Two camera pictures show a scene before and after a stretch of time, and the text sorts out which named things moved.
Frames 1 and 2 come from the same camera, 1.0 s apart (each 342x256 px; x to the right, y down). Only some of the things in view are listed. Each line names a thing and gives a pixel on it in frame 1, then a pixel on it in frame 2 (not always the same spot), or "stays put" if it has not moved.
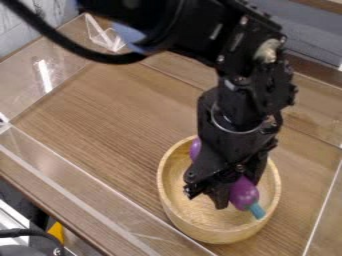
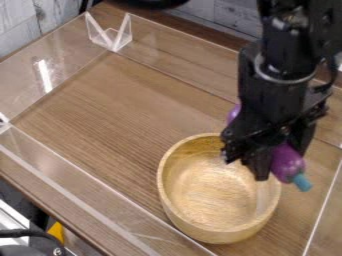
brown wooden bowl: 222,226 stays put
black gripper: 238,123 -> 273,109
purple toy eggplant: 243,192 -> 286,161
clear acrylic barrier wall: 58,213 stays put
